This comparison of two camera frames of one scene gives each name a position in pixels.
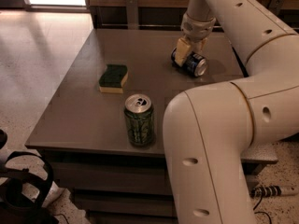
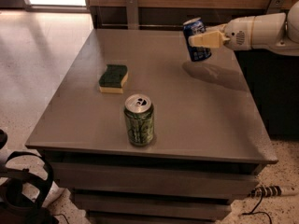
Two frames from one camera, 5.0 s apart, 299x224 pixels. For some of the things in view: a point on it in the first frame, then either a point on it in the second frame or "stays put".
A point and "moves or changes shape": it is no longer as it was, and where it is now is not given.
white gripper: [196, 29] to [237, 35]
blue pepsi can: [193, 63] moves or changes shape
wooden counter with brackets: [163, 7] stays put
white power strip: [262, 191] stays put
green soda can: [140, 120] stays put
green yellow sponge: [113, 78] stays put
